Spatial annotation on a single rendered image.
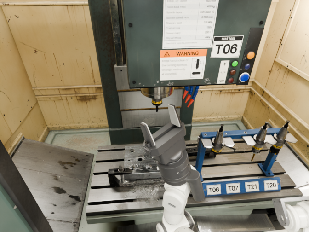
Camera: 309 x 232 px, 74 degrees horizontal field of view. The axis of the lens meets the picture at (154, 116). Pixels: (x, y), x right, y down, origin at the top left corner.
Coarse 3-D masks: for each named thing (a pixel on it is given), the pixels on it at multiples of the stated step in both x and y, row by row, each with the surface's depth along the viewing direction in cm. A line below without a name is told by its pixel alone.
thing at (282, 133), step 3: (282, 126) 102; (282, 129) 101; (285, 129) 100; (279, 132) 103; (282, 132) 102; (285, 132) 101; (276, 135) 105; (279, 135) 103; (282, 135) 102; (285, 135) 102; (279, 138) 103; (282, 138) 103; (285, 138) 103
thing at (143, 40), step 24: (144, 0) 57; (240, 0) 59; (264, 0) 60; (144, 24) 61; (216, 24) 63; (240, 24) 63; (264, 24) 64; (144, 48) 65; (192, 48) 66; (144, 72) 70; (216, 72) 72
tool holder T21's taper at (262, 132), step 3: (261, 129) 100; (264, 129) 99; (258, 132) 103; (261, 132) 101; (264, 132) 100; (258, 135) 102; (261, 135) 101; (264, 135) 101; (258, 138) 102; (261, 138) 102; (264, 138) 102
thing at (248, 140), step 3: (249, 135) 107; (243, 138) 106; (246, 138) 105; (249, 138) 105; (252, 138) 106; (246, 141) 103; (249, 141) 103; (252, 141) 103; (246, 144) 102; (249, 144) 102; (252, 144) 102; (255, 144) 102
